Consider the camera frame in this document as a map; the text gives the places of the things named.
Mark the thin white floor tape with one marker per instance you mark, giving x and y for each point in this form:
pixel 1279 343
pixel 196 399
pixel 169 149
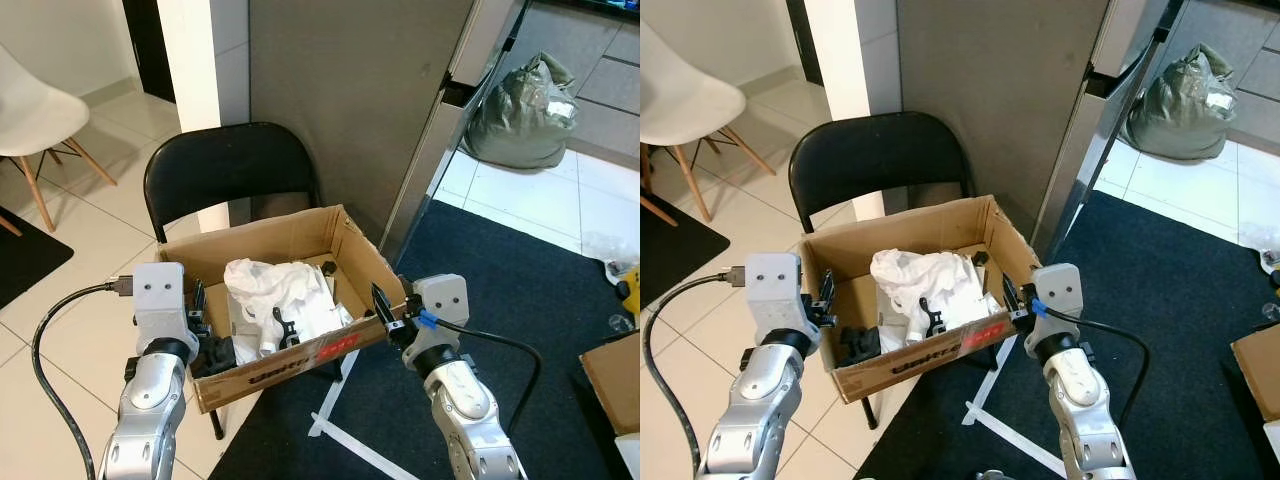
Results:
pixel 988 380
pixel 328 400

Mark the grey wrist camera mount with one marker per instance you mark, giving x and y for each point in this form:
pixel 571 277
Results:
pixel 440 295
pixel 1060 290
pixel 160 295
pixel 775 285

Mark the small black plastic clip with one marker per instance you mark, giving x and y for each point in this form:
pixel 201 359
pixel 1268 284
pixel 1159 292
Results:
pixel 285 330
pixel 932 322

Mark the chunky black plastic part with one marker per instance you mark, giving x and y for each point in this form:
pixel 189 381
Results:
pixel 215 355
pixel 860 345

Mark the white shell chair wooden legs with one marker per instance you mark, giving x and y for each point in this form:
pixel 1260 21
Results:
pixel 680 100
pixel 30 120

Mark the dark blue carpet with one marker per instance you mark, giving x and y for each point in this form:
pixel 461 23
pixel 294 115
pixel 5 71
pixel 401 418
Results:
pixel 1150 260
pixel 500 260

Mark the black folding chair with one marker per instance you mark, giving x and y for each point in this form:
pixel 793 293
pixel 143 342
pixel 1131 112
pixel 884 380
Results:
pixel 230 165
pixel 880 155

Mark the printed cardboard rubbish box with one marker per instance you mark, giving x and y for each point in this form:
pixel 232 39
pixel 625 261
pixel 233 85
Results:
pixel 300 235
pixel 900 240

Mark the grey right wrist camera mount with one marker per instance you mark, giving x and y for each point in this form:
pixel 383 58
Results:
pixel 440 295
pixel 1060 290

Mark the black floor mat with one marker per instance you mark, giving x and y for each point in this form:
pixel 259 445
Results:
pixel 675 250
pixel 25 255

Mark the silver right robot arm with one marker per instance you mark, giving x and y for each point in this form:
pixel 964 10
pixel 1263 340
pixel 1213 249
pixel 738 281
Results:
pixel 1080 390
pixel 465 400

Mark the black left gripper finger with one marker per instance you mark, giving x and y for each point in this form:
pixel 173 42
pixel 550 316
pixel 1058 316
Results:
pixel 832 288
pixel 203 298
pixel 195 298
pixel 822 290

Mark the green rubbish bag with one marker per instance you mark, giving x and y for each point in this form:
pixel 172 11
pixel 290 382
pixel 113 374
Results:
pixel 515 125
pixel 1175 115

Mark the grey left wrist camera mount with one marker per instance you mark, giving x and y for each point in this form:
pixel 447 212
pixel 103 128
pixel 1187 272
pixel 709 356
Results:
pixel 160 295
pixel 775 285

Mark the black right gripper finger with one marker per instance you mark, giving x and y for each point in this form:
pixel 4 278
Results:
pixel 1010 297
pixel 1020 298
pixel 392 308
pixel 381 305

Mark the clear plastic bag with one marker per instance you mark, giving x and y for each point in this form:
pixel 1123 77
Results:
pixel 610 248
pixel 1262 235

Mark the grey metal door frame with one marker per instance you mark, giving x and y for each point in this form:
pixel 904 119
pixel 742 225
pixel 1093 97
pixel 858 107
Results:
pixel 1090 140
pixel 435 150

